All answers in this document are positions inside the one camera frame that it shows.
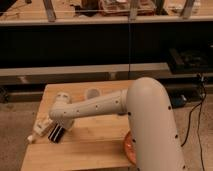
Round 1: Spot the orange plate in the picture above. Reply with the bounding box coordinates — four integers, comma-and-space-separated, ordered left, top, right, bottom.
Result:
123, 132, 136, 165

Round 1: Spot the black equipment box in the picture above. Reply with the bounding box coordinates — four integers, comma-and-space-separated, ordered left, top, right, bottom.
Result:
167, 48, 213, 74

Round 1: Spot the black striped eraser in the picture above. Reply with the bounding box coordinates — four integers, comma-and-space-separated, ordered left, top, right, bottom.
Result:
48, 124, 65, 143

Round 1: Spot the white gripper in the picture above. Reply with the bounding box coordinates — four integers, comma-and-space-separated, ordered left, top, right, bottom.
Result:
27, 118, 53, 143

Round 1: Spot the wooden table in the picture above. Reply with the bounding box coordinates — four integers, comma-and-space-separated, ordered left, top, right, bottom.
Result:
21, 80, 132, 171

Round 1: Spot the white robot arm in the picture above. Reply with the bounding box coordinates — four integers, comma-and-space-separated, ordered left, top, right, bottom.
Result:
33, 77, 186, 171

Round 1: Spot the black power cable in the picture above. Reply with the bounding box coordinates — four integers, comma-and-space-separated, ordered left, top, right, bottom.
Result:
180, 74, 208, 171

